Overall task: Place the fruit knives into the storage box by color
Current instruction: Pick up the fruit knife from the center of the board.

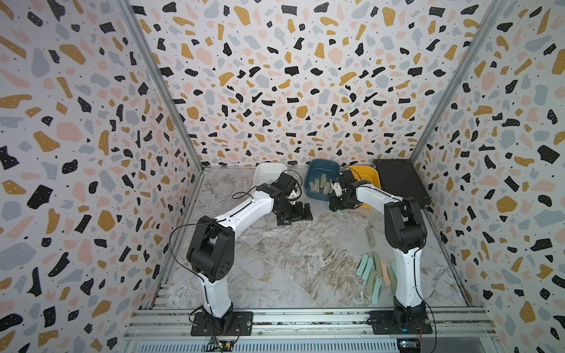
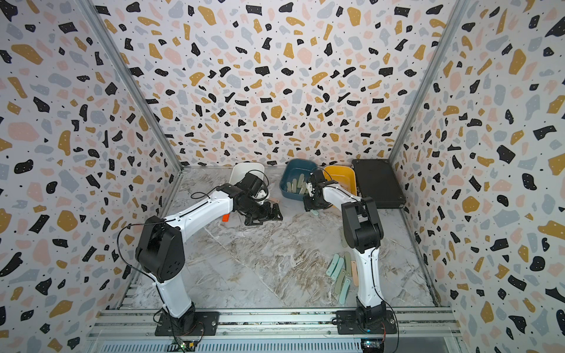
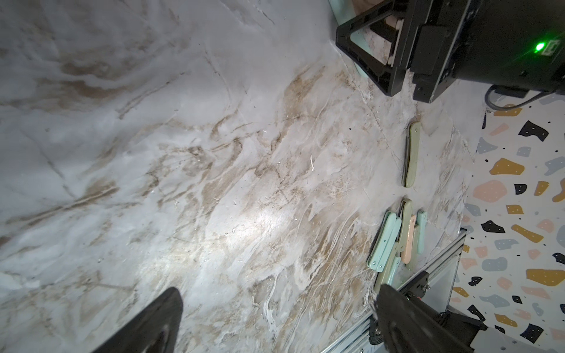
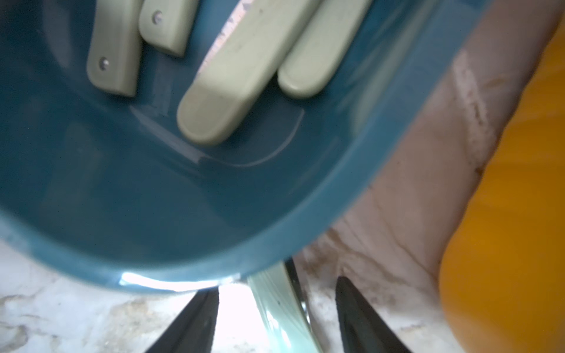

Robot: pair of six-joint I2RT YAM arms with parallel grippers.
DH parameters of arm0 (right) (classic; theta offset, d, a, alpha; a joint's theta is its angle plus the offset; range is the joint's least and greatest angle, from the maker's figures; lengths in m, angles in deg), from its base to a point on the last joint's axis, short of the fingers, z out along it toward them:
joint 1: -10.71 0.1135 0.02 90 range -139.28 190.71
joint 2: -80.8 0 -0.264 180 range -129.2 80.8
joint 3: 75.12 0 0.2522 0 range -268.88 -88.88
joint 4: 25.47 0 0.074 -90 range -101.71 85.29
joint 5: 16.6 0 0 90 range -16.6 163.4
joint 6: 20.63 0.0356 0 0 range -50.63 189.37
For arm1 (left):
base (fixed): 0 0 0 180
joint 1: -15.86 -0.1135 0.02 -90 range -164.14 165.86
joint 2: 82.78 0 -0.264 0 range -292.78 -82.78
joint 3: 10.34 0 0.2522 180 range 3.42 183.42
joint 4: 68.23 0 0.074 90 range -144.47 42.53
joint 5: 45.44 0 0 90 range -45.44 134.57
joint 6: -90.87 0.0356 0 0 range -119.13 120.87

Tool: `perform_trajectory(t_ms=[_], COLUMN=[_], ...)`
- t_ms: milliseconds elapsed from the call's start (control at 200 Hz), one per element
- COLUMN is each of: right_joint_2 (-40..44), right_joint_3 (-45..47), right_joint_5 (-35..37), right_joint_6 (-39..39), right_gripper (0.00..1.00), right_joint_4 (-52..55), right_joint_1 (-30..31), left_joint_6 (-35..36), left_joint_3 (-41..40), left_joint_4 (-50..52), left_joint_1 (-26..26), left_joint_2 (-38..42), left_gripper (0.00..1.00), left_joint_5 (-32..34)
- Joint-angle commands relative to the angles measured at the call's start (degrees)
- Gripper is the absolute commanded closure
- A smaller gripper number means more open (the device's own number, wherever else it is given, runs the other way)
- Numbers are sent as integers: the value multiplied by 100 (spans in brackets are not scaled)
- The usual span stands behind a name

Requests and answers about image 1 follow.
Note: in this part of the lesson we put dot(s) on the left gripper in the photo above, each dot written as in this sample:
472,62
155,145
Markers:
299,215

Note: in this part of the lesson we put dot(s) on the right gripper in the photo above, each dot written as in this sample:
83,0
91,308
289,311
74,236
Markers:
332,204

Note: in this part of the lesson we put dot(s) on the olive knife bottom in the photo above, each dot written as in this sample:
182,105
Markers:
377,262

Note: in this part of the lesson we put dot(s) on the pink knife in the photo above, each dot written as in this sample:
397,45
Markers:
386,277

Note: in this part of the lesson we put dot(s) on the olive knife lowest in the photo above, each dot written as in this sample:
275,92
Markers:
370,283

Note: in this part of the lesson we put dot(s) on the mint knife lowest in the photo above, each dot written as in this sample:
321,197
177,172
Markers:
376,291

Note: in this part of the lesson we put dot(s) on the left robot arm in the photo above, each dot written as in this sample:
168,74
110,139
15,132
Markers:
212,250

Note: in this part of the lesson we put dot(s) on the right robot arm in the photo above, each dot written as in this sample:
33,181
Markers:
405,232

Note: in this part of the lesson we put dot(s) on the yellow storage box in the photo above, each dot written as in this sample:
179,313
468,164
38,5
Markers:
367,173

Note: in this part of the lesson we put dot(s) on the dark teal storage box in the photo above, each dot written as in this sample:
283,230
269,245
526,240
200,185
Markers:
316,168

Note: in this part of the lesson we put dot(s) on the white storage box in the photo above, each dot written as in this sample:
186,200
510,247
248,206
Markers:
265,175

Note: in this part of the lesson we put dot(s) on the black case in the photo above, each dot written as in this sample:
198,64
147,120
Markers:
399,177

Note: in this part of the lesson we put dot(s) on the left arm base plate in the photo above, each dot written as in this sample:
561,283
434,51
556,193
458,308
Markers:
233,323

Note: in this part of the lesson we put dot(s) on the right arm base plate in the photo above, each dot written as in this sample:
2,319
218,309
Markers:
399,322

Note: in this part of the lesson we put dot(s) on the aluminium front rail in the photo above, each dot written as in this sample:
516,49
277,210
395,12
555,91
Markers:
454,329

